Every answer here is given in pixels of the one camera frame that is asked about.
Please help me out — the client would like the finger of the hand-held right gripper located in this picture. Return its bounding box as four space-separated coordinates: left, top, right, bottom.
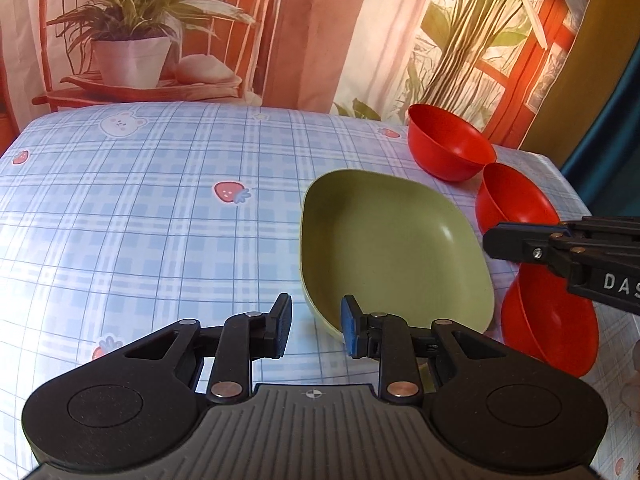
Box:
565 215 640 243
482 222 640 286

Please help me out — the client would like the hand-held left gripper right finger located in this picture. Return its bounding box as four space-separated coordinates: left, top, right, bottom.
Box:
340 295 523 405

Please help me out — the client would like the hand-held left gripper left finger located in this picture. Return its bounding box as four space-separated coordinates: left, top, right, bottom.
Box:
94 293 294 406

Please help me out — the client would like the red bowl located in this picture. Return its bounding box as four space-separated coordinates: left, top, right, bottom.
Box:
407 103 497 183
474 162 562 235
501 261 599 379

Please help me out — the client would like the green square plate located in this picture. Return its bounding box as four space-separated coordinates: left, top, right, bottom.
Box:
299 169 496 358

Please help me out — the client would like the blue curtain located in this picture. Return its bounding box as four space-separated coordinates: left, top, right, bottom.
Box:
559 35 640 221

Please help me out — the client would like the yellow curtain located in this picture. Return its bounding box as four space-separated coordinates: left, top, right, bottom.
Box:
520 0 640 171

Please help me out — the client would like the blue plaid tablecloth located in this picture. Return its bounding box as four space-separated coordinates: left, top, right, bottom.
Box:
0 100 640 480

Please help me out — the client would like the printed wall tapestry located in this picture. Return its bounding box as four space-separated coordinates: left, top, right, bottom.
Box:
0 0 613 150

